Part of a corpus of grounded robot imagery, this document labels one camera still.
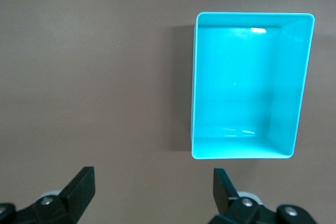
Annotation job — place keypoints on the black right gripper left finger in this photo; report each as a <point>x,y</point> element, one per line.
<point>71,203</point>

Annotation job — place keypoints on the turquoise plastic bin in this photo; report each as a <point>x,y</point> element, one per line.
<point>236,82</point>

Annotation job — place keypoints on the brown table cover cloth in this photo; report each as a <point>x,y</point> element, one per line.
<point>78,77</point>

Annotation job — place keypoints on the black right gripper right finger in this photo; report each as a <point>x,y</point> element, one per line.
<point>244,211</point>

